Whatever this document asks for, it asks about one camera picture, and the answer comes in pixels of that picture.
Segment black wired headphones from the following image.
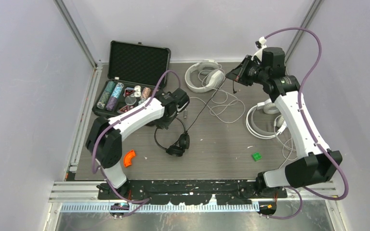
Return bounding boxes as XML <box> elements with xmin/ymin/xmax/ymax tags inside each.
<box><xmin>154</xmin><ymin>79</ymin><xmax>226</xmax><ymax>157</ymax></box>

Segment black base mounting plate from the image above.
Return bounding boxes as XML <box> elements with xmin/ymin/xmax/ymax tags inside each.
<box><xmin>96</xmin><ymin>180</ymin><xmax>288</xmax><ymax>205</ymax></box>

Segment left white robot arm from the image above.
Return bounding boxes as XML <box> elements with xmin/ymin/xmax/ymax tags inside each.
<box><xmin>85</xmin><ymin>88</ymin><xmax>190</xmax><ymax>199</ymax></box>

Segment purple cable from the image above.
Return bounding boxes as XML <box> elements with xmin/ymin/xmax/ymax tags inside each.
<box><xmin>91</xmin><ymin>70</ymin><xmax>182</xmax><ymax>218</ymax></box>
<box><xmin>263</xmin><ymin>27</ymin><xmax>349</xmax><ymax>220</ymax></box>

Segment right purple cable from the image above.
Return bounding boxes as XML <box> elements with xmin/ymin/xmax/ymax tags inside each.
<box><xmin>263</xmin><ymin>27</ymin><xmax>349</xmax><ymax>220</ymax></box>

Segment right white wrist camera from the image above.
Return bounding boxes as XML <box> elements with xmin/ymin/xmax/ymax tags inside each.
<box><xmin>253</xmin><ymin>37</ymin><xmax>267</xmax><ymax>61</ymax></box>

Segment green toy brick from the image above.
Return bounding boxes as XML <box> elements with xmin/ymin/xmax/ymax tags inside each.
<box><xmin>251</xmin><ymin>152</ymin><xmax>262</xmax><ymax>162</ymax></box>

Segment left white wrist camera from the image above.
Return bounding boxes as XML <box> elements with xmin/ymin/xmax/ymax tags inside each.
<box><xmin>177</xmin><ymin>104</ymin><xmax>188</xmax><ymax>119</ymax></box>

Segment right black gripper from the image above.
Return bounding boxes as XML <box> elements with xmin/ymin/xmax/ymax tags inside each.
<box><xmin>226</xmin><ymin>55</ymin><xmax>269</xmax><ymax>86</ymax></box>

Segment white headphones at back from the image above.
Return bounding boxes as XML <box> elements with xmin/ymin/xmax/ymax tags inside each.
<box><xmin>183</xmin><ymin>59</ymin><xmax>246</xmax><ymax>124</ymax></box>

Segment white grey headphones at right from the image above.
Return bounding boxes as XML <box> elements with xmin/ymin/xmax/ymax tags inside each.
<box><xmin>245</xmin><ymin>98</ymin><xmax>297</xmax><ymax>160</ymax></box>

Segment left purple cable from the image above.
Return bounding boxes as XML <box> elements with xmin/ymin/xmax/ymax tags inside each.
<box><xmin>91</xmin><ymin>70</ymin><xmax>182</xmax><ymax>218</ymax></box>

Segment orange curved plastic piece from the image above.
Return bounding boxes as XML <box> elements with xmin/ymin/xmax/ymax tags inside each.
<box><xmin>123</xmin><ymin>150</ymin><xmax>136</xmax><ymax>168</ymax></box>

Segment black poker chip case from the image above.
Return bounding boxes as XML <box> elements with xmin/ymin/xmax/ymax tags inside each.
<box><xmin>92</xmin><ymin>40</ymin><xmax>171</xmax><ymax>118</ymax></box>

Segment aluminium slotted rail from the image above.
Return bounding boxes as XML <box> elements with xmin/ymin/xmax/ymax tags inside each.
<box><xmin>60</xmin><ymin>202</ymin><xmax>260</xmax><ymax>213</ymax></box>

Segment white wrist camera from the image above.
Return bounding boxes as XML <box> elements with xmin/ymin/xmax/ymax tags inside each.
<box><xmin>253</xmin><ymin>37</ymin><xmax>267</xmax><ymax>61</ymax></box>
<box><xmin>177</xmin><ymin>104</ymin><xmax>188</xmax><ymax>119</ymax></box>

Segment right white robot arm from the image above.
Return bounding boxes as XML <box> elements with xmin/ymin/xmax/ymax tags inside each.
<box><xmin>226</xmin><ymin>47</ymin><xmax>343</xmax><ymax>198</ymax></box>

